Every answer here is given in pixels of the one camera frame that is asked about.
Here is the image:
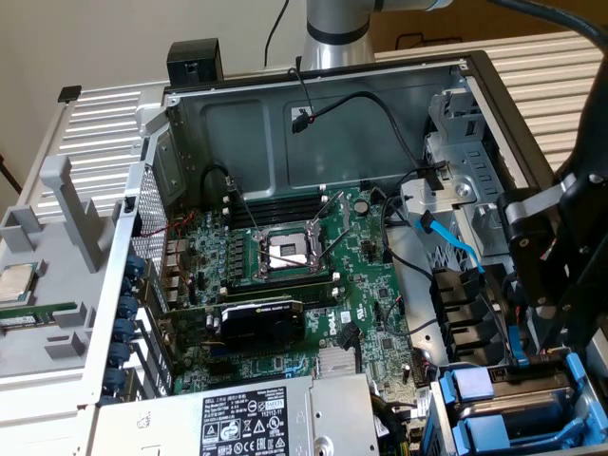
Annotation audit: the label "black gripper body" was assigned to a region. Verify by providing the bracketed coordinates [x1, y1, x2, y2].
[559, 61, 608, 267]

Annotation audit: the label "blue SATA wire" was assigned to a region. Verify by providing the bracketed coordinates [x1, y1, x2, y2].
[414, 212, 531, 370]

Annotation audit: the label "hard disk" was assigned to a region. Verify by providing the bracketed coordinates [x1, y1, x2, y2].
[439, 353, 590, 414]

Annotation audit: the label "blue plastic disk carrier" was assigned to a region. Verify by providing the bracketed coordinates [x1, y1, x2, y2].
[450, 411, 590, 450]

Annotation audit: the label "silver drive cage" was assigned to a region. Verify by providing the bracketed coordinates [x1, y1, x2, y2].
[399, 87, 528, 260]

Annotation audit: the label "blue drive caddies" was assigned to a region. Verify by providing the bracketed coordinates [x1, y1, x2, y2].
[429, 349, 608, 456]

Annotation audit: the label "green motherboard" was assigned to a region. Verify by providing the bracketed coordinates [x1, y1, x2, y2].
[163, 182, 419, 396]

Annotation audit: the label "brown cardboard box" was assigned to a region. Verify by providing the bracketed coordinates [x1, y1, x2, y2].
[370, 4, 571, 53]

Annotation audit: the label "black RAM slot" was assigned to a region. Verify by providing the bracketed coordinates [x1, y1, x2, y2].
[235, 193, 329, 208]
[235, 199, 328, 214]
[232, 211, 324, 227]
[233, 204, 327, 219]
[298, 290, 341, 309]
[223, 277, 339, 298]
[226, 283, 340, 303]
[222, 271, 339, 292]

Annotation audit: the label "silver chipset heat sink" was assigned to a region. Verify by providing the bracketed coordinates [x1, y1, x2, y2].
[316, 349, 357, 380]

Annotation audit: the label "metal locking lever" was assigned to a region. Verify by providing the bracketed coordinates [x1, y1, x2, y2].
[263, 250, 314, 270]
[226, 176, 262, 238]

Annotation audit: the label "CPU socket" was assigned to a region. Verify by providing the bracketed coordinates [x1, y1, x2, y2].
[251, 221, 333, 285]

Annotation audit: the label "black graphics card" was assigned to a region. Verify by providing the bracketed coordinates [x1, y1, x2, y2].
[159, 296, 308, 355]

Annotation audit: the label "open PC case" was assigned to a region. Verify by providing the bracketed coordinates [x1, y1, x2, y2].
[75, 49, 608, 456]

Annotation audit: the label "silver power supply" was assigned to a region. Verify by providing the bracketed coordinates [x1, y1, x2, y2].
[92, 372, 381, 456]

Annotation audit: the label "black box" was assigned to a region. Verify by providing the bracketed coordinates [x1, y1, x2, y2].
[165, 38, 224, 87]

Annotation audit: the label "grey parts rack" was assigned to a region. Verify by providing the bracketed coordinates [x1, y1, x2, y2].
[0, 154, 123, 381]

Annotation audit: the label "green RAM stick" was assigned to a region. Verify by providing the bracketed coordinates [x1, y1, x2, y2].
[0, 301, 80, 333]

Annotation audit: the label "silver CPU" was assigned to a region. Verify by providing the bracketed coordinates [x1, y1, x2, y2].
[0, 259, 40, 305]

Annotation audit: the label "black power cable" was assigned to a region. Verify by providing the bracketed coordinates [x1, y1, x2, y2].
[482, 279, 522, 367]

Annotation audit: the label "black cable clip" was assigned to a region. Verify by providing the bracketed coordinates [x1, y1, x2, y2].
[416, 160, 451, 192]

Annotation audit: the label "thin grey wire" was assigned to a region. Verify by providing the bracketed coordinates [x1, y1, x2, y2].
[383, 294, 441, 337]

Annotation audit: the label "black flat connector wire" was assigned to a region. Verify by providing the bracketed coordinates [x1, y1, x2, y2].
[337, 321, 361, 379]

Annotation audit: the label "power supply cable bundle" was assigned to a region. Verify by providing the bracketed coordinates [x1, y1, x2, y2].
[370, 389, 431, 456]

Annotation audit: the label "black wire with connector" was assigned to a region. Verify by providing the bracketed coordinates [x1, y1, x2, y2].
[290, 90, 428, 172]

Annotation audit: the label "thin black tie wire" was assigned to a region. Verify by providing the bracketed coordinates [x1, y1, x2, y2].
[287, 66, 315, 123]

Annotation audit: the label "black looped wire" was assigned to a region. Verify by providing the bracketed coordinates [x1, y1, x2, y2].
[201, 163, 238, 192]

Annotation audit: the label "thin black hanging cable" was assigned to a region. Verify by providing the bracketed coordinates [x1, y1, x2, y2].
[263, 0, 291, 67]

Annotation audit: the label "thin red wire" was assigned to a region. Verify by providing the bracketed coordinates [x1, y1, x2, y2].
[140, 210, 197, 289]

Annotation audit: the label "small black bracket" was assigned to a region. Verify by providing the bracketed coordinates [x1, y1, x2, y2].
[56, 84, 84, 104]

